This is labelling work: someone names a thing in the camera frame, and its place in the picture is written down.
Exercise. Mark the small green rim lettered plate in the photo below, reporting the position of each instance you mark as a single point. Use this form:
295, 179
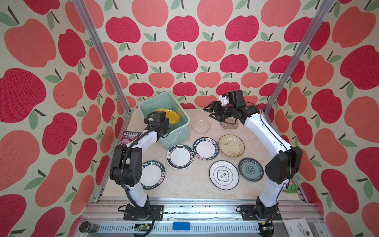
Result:
206, 148

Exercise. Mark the large green rim lettered plate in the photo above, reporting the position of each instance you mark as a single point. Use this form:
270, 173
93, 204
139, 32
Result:
153, 174

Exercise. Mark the aluminium frame post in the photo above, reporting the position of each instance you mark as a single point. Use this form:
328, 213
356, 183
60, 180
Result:
316, 22
85, 16

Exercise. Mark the purple candy bag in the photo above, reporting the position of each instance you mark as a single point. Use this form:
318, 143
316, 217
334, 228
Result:
128, 137

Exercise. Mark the smoky brown glass plate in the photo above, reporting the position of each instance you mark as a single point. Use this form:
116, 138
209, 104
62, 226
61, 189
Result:
229, 123

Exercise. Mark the right aluminium frame post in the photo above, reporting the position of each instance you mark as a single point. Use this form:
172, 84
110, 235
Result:
316, 22

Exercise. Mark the red and green ringed plate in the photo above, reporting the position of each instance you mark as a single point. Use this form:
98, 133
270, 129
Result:
180, 157

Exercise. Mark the left aluminium frame post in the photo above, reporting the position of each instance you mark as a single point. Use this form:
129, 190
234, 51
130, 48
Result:
85, 16

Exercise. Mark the clear glass plate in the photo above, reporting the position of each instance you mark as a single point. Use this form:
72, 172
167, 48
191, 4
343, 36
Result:
201, 126

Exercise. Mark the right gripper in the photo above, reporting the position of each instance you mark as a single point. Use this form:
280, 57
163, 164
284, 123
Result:
213, 106

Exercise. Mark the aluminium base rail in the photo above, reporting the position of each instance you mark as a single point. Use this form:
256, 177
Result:
209, 218

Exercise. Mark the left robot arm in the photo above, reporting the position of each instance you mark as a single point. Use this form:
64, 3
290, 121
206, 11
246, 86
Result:
126, 168

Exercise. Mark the black cylindrical knob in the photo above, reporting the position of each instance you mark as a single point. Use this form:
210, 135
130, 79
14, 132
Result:
89, 227

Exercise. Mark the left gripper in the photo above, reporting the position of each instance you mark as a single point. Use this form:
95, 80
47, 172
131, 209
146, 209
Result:
165, 129

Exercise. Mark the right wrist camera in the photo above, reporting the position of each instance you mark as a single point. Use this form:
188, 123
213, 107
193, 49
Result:
224, 99

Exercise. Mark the blue patterned small plate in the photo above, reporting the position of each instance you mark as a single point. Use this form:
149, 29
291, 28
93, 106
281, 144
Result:
251, 169

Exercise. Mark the yellow polka dot plate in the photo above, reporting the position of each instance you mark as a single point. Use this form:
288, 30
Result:
171, 115

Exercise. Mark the blue label block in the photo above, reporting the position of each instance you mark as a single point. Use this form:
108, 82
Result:
181, 226

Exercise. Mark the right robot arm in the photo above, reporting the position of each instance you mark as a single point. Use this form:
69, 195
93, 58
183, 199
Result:
285, 159

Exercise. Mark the beige ceramic bowl plate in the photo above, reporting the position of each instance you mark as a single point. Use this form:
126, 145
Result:
231, 145

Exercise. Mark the white paper sheet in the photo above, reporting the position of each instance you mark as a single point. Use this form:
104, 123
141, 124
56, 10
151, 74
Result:
297, 228

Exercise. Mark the white plate black flower emblem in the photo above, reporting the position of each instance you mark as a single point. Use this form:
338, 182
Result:
224, 175

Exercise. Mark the green snack packet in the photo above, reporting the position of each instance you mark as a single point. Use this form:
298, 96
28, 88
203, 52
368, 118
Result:
292, 188

